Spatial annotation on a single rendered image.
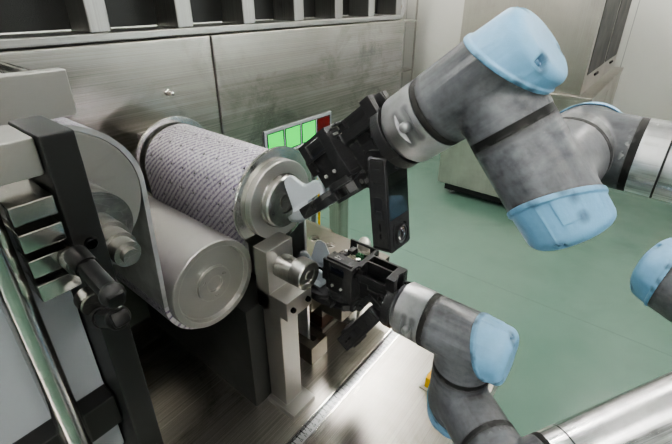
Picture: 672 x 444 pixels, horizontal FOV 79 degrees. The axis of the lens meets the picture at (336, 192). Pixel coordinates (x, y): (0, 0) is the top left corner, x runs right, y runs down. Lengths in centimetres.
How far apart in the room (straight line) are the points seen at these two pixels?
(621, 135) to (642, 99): 446
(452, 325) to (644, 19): 447
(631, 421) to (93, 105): 84
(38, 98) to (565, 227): 41
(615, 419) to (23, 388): 57
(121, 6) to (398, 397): 83
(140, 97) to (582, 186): 68
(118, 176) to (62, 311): 15
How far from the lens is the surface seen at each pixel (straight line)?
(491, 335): 54
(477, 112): 36
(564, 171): 36
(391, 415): 75
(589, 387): 222
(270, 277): 57
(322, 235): 91
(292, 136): 105
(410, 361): 83
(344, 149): 46
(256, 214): 55
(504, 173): 36
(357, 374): 80
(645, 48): 488
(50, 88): 38
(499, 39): 35
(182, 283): 53
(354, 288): 61
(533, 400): 206
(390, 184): 44
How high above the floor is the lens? 151
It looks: 26 degrees down
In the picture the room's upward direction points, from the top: straight up
